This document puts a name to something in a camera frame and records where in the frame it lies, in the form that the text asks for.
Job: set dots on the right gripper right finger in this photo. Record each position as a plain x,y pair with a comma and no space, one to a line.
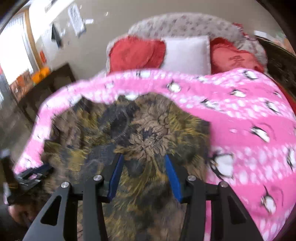
217,204

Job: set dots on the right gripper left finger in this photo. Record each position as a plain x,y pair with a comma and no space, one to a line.
58,218

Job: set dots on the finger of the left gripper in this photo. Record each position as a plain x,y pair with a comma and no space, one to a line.
36,174

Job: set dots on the brown floral patterned garment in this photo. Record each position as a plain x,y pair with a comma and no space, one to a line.
85,138

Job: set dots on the dark wooden side table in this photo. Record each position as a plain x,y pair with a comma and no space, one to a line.
58,78

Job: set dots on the pink penguin bed blanket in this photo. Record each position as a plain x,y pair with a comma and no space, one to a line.
252,131

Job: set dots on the orange box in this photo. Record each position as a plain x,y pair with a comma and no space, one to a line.
40,75

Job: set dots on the white square pillow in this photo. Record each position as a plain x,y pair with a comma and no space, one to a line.
190,55

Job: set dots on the right red ruffled pillow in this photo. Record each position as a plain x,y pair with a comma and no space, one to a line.
225,57

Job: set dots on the red ruffled pillow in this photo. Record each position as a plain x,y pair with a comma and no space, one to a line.
225,57
132,52

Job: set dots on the left red ruffled pillow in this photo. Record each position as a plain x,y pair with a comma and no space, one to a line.
132,52

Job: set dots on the dark hanging cloth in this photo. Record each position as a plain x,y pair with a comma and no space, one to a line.
55,37

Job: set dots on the dark carved wooden cabinet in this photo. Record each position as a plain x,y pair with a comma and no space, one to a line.
280,65

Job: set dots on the floral padded headboard cover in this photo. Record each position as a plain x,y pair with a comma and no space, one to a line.
193,25

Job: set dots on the red wall decoration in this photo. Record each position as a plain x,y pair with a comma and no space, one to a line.
43,57

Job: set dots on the wall calendar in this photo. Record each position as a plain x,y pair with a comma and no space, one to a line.
76,20

